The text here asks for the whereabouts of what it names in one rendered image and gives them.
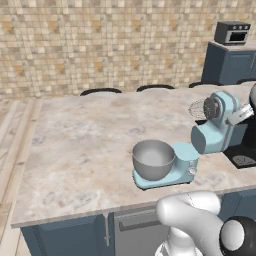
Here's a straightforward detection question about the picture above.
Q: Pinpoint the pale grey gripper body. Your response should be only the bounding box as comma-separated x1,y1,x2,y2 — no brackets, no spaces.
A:
228,102,255,127

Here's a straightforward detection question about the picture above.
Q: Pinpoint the light blue stand mixer head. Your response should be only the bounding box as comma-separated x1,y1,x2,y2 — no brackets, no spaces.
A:
190,90,241,155

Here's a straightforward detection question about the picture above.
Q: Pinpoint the light blue stand mixer base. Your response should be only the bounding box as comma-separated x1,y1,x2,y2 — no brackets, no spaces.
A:
132,142,200,191

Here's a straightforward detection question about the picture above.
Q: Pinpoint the black coffee machine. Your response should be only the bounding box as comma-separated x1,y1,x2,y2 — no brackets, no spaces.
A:
194,118,256,170

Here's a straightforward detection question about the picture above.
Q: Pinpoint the dark blue cupboard run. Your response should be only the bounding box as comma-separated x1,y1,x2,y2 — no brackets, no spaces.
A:
200,40,256,86

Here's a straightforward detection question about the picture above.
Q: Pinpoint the dark grey toaster oven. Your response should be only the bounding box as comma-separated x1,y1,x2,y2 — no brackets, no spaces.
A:
213,20,252,46

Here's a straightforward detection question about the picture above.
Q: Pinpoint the dark round stool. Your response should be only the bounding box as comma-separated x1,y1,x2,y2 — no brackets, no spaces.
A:
136,83,176,93
79,87,123,97

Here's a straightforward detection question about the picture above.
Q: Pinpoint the dark blue cupboard door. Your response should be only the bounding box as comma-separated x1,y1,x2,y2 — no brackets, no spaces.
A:
20,213,116,256
217,187,256,232

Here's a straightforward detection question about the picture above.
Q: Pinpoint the silver mixing bowl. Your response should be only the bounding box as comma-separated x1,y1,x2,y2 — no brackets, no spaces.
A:
131,139,177,182

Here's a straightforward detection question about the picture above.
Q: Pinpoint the grey dishwasher front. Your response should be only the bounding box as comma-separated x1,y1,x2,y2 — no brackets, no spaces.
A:
113,207,172,256

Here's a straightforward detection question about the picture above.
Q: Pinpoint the wire whisk attachment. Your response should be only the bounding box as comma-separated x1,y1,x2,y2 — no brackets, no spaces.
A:
188,98,210,121

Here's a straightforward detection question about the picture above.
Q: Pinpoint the dark dishwasher handle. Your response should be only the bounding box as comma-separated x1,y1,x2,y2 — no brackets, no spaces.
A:
118,218,162,233

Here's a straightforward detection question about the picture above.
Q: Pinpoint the grey cupboard door handle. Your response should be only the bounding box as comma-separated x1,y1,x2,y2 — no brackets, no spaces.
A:
103,214,111,248

